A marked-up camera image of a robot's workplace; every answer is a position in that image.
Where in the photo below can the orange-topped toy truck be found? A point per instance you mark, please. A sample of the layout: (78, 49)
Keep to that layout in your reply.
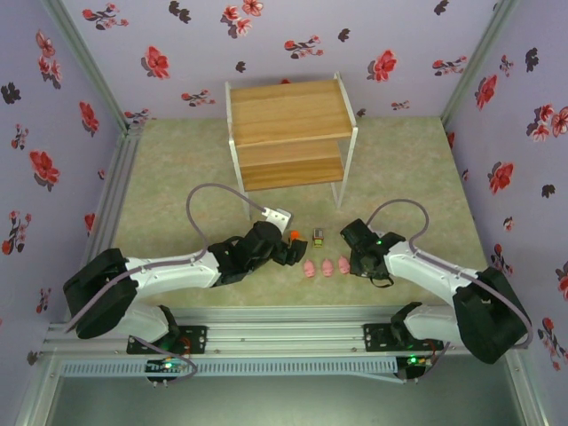
(293, 234)

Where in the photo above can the grey-topped toy truck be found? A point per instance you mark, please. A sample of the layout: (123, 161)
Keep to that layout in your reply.
(318, 237)

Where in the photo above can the pink plastic pig toy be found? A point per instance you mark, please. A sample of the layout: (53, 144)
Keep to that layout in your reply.
(310, 269)
(327, 265)
(344, 264)

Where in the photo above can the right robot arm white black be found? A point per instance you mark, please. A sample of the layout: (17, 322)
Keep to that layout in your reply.
(426, 270)

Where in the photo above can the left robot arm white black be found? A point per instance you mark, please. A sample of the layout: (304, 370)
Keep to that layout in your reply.
(168, 277)

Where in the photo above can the controller circuit board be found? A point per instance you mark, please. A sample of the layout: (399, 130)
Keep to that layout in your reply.
(165, 366)
(415, 361)

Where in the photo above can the aluminium mounting rail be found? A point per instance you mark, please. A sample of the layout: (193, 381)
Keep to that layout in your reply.
(284, 330)

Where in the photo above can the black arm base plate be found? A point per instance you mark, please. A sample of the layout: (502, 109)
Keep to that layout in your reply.
(377, 337)
(197, 339)

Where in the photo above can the wooden two-tier shelf white frame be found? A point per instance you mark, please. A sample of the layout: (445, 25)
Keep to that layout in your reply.
(288, 111)

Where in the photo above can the aluminium side rail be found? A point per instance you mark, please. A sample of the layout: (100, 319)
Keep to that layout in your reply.
(113, 195)

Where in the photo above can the aluminium corner post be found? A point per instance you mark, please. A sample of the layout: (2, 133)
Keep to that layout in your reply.
(84, 62)
(479, 57)

